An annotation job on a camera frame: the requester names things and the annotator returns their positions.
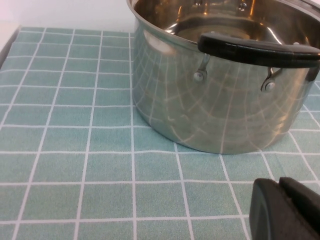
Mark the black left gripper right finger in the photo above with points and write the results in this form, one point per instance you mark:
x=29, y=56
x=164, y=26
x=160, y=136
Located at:
x=307, y=212

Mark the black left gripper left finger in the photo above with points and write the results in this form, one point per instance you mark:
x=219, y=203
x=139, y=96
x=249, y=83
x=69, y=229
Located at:
x=267, y=215

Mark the teal grid tablecloth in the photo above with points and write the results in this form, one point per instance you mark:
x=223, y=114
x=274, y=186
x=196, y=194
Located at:
x=75, y=175

